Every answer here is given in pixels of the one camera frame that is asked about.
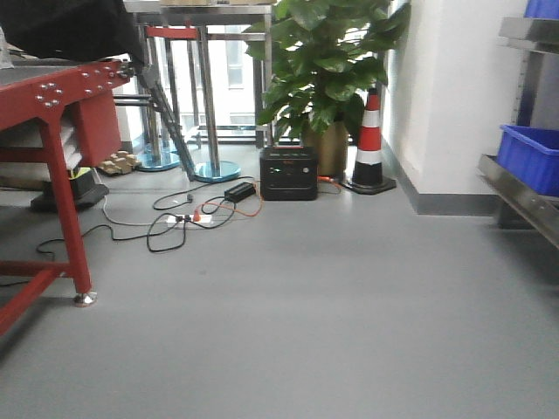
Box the black portable power station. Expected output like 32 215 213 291
259 147 318 201

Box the black power adapter brick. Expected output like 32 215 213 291
224 182 256 203

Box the orange white traffic cone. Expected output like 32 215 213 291
343 87 397 196

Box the white power strip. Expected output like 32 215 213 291
165 214 212 227

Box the green potted plant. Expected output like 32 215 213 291
256 0 411 177

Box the cardboard scraps pile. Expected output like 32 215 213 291
97 150 141 175

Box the black base with yellow tape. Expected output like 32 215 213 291
31 168 109 213

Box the grey metal high table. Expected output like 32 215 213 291
123 0 275 149

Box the stainless steel shelf rack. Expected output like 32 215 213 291
478 17 558 246

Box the blue bin on shelf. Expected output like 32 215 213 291
496 125 558 197

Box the black cloth cover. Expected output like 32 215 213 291
1 1 145 65

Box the steel stanchion post right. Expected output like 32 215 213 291
195 26 240 183

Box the steel stanchion post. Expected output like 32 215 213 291
137 24 182 172
195 26 240 183

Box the steel stanchion post left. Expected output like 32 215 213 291
137 24 182 172

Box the black power cable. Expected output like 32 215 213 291
35 175 255 263

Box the red metal frame table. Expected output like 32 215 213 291
1 59 131 333

